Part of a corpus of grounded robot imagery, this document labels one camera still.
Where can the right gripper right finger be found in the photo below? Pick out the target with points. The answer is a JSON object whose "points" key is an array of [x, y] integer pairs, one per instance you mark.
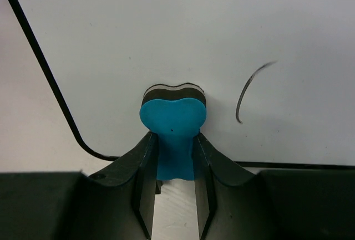
{"points": [[281, 201]]}

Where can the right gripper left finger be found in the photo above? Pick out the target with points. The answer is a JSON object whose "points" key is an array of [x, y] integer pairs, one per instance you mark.
{"points": [[116, 202]]}

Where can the blue bone-shaped eraser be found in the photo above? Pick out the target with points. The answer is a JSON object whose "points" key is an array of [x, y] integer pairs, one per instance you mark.
{"points": [[176, 114]]}

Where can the white whiteboard black frame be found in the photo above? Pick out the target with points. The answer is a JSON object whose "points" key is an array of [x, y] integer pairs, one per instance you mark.
{"points": [[278, 75]]}

